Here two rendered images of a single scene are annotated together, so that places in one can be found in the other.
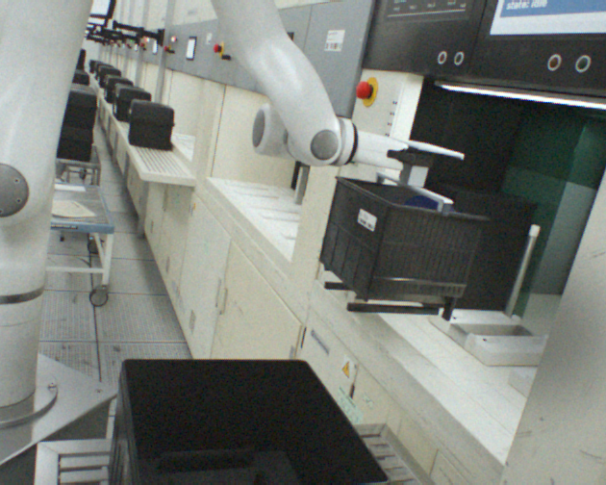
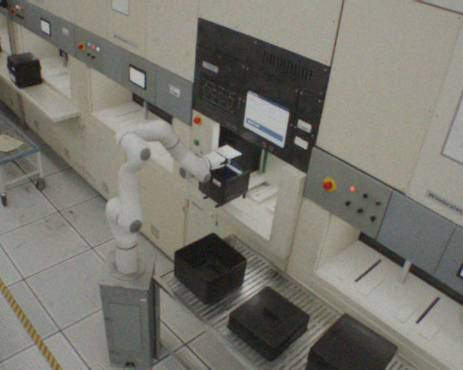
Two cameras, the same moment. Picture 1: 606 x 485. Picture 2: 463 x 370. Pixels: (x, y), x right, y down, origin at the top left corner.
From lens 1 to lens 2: 1.77 m
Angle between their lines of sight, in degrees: 28
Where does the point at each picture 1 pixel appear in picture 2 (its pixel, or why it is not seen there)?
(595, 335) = (282, 217)
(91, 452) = (166, 273)
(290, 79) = (195, 166)
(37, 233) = not seen: hidden behind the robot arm
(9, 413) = (138, 271)
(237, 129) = (100, 83)
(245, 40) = (178, 158)
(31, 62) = (132, 192)
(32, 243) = not seen: hidden behind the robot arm
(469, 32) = (236, 121)
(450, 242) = (242, 181)
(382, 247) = (224, 191)
